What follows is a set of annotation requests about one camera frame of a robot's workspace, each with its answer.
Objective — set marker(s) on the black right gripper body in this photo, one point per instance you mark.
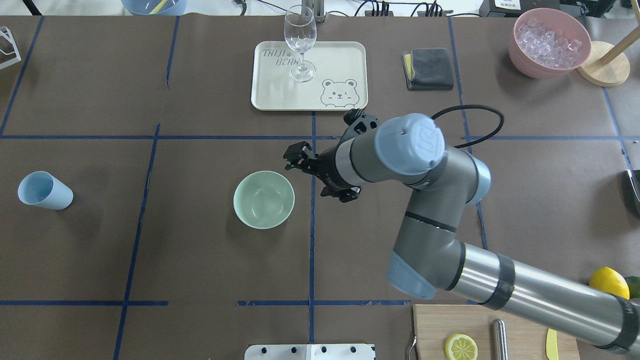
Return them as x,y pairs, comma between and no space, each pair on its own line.
327,171

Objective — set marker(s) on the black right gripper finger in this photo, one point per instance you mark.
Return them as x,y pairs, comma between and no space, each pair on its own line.
344,195
301,156

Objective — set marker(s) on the light blue plastic cup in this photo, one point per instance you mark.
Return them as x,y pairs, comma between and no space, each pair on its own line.
41,189

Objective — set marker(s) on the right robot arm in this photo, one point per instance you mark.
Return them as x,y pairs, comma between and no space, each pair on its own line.
426,256

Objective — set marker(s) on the mint green bowl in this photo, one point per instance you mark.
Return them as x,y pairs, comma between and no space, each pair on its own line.
264,200

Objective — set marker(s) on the blue bowl at table edge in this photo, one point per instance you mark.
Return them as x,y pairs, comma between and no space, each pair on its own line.
155,7

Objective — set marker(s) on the pink bowl with ice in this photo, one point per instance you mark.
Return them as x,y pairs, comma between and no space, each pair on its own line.
547,43

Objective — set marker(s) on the clear wine glass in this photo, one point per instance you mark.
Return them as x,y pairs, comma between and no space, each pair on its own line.
300,34

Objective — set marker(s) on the half lemon slice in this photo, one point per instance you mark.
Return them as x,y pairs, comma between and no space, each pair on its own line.
460,346

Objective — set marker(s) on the wooden cutting board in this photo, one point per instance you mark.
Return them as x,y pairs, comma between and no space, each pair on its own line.
435,323

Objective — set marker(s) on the yellow plastic knife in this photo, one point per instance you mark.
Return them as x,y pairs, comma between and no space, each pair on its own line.
551,344

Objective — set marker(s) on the whole yellow lemon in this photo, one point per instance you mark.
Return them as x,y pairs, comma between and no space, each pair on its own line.
608,280

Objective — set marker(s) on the wooden stand base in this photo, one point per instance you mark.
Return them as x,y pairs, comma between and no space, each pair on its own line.
607,65

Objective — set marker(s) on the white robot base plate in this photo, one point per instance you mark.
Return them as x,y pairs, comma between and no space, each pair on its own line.
326,351

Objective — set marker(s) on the white wire cup rack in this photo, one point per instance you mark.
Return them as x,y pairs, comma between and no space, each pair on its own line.
9,52

